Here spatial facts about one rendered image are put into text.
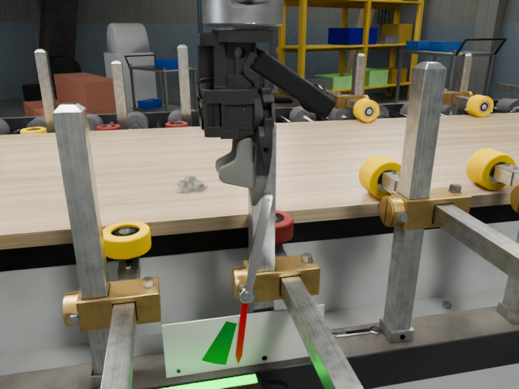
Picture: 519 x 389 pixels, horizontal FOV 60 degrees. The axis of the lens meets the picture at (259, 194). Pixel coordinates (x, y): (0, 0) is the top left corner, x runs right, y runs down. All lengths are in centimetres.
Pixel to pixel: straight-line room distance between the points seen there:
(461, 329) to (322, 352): 42
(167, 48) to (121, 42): 369
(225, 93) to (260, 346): 43
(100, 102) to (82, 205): 429
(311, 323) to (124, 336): 24
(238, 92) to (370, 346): 52
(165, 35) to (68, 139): 982
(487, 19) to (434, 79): 748
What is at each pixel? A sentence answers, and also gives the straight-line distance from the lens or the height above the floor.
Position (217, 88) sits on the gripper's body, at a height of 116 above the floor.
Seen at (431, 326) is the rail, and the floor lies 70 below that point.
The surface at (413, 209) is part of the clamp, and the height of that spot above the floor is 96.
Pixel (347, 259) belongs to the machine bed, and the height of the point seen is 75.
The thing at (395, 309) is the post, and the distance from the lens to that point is 83.
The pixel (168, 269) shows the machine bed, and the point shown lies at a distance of 93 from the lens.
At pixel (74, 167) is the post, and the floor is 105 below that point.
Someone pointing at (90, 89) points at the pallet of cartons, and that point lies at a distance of 487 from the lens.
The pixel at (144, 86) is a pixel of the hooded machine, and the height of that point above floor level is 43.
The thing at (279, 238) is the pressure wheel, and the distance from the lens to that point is 77.
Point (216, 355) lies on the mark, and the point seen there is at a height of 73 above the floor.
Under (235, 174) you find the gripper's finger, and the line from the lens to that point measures 54.
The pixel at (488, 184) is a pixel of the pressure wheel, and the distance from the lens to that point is 105.
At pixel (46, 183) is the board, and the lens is 110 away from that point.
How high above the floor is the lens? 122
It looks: 20 degrees down
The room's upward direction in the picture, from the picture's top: straight up
